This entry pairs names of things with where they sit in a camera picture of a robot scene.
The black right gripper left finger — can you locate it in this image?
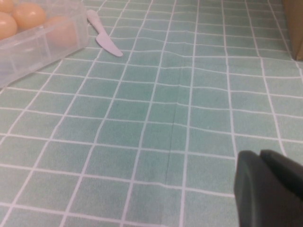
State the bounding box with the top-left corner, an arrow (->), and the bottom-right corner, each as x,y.
233,150 -> 303,227

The green checked tablecloth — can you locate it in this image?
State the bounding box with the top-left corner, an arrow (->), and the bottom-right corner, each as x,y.
0,0 -> 303,227

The clear plastic egg box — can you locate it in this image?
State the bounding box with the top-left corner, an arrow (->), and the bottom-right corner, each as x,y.
0,0 -> 90,88

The tan brown egg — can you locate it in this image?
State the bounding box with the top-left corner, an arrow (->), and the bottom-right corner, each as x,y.
0,0 -> 15,14
46,16 -> 78,47
0,11 -> 18,40
12,2 -> 47,30

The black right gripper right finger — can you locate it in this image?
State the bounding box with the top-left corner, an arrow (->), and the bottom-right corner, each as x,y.
259,148 -> 303,198

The brown cardboard box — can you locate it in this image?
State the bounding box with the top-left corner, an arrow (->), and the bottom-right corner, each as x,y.
284,0 -> 303,60

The white plastic knife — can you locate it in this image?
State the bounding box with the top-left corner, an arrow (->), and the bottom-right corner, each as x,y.
86,9 -> 124,57

